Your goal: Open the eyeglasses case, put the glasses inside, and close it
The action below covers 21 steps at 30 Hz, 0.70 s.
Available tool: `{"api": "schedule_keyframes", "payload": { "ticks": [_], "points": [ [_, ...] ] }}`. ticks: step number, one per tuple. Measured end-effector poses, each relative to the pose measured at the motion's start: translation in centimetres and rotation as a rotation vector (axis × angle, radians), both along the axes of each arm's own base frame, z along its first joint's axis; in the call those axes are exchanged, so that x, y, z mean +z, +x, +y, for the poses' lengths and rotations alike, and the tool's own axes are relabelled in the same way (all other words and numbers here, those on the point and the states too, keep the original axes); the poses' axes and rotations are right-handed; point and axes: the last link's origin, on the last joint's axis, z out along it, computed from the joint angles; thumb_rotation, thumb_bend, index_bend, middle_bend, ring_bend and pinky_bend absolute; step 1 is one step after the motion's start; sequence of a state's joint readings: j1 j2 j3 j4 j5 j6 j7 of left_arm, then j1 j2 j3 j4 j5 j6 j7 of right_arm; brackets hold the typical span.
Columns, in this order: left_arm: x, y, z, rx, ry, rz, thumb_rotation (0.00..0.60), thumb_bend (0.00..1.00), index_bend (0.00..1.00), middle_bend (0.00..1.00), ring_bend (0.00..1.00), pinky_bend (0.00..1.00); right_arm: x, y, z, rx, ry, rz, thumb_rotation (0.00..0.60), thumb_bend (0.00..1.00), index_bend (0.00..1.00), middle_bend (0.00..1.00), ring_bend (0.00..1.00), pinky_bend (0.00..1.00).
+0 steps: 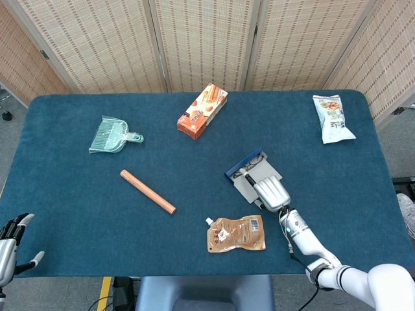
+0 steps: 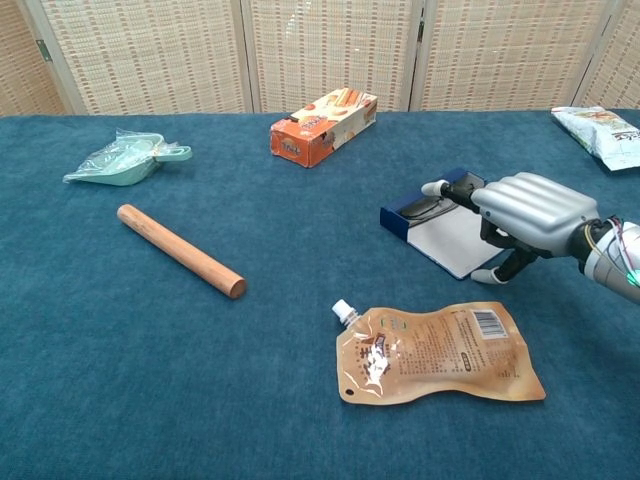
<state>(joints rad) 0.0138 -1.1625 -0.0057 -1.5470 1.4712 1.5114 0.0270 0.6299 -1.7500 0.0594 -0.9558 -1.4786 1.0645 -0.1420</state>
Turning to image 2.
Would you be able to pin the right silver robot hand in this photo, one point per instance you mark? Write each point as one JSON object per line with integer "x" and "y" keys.
{"x": 535, "y": 210}

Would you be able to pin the blue box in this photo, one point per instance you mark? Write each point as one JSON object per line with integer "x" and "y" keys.
{"x": 440, "y": 240}

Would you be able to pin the black eyeglasses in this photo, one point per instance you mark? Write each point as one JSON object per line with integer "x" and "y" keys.
{"x": 417, "y": 208}

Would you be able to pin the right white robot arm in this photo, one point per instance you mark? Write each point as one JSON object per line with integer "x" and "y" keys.
{"x": 610, "y": 265}

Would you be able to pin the orange biscuit box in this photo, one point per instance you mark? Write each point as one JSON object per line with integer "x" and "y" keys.
{"x": 300, "y": 145}

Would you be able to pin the white snack bag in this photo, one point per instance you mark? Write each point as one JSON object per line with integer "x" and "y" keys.
{"x": 610, "y": 140}

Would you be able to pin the tan spout pouch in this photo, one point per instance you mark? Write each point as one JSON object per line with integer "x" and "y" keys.
{"x": 425, "y": 360}

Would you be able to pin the metal screen hinge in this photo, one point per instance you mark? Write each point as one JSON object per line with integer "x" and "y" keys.
{"x": 44, "y": 51}
{"x": 420, "y": 31}

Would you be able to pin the wooden rolling pin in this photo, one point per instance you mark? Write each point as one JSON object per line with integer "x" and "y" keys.
{"x": 180, "y": 250}

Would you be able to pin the green dustpan in plastic bag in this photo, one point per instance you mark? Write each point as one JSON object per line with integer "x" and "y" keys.
{"x": 120, "y": 170}

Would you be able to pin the bamboo folding screen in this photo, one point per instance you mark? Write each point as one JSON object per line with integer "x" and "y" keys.
{"x": 150, "y": 50}

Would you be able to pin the blue table cloth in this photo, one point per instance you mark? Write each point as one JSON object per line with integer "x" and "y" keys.
{"x": 150, "y": 375}

